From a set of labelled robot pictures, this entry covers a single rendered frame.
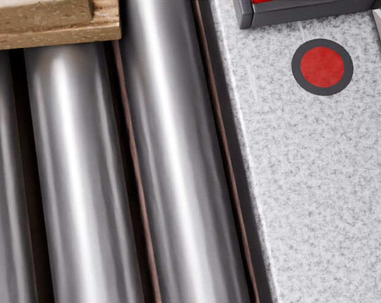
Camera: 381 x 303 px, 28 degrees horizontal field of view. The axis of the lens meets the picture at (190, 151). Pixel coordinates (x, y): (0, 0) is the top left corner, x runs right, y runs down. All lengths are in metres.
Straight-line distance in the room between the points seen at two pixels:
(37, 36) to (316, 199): 0.16
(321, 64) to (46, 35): 0.14
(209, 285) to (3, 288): 0.09
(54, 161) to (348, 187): 0.14
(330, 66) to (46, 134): 0.15
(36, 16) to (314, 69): 0.14
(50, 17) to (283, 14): 0.12
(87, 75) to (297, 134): 0.11
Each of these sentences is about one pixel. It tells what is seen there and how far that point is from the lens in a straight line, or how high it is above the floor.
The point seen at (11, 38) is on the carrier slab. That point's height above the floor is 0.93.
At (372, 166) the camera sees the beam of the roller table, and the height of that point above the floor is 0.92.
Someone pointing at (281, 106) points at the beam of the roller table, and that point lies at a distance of 0.38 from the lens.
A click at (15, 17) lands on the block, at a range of 0.36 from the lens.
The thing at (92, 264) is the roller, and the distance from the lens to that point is 0.35.
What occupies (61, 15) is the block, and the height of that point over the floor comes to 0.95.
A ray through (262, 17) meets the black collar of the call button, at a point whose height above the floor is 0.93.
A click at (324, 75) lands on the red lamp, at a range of 0.39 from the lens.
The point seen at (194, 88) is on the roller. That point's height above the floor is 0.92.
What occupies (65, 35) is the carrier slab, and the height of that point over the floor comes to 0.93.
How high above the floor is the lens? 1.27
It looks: 72 degrees down
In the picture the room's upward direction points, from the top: 6 degrees clockwise
